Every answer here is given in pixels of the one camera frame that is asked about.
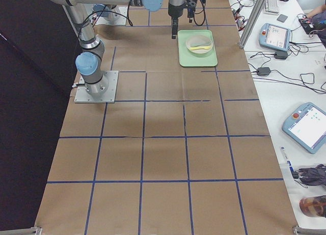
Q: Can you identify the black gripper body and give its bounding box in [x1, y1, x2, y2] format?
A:
[168, 0, 184, 17]

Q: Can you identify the beige round plate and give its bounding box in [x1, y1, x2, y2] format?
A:
[185, 35, 213, 55]

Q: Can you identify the light green plastic spoon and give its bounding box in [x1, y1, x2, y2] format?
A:
[191, 41, 211, 47]

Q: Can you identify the yellow plastic fork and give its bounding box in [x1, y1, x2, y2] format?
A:
[190, 45, 212, 51]

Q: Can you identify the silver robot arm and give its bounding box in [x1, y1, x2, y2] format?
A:
[50, 0, 185, 103]

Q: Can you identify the light green tray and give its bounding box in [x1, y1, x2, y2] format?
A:
[177, 30, 218, 67]

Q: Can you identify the white keyboard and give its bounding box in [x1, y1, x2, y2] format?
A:
[264, 0, 280, 15]

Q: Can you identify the far teach pendant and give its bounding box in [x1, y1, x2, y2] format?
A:
[259, 23, 291, 52]

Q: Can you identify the teach pendant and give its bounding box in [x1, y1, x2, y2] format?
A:
[282, 102, 325, 154]
[259, 23, 291, 52]

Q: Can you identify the black power adapter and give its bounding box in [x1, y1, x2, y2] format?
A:
[256, 67, 271, 76]
[274, 51, 288, 60]

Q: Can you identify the near teach pendant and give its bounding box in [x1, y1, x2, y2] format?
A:
[282, 102, 325, 154]

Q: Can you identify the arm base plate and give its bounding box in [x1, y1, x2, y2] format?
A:
[74, 71, 119, 103]
[96, 6, 127, 26]

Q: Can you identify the aluminium frame post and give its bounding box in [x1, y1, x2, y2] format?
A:
[238, 0, 266, 49]

